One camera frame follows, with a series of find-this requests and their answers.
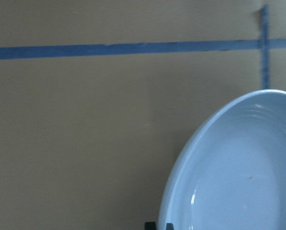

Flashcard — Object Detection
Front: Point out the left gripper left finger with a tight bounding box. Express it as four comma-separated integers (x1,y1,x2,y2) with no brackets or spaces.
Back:
144,221,156,230

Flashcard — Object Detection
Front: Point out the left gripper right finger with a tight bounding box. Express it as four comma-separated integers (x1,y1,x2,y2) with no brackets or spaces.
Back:
166,223,174,230

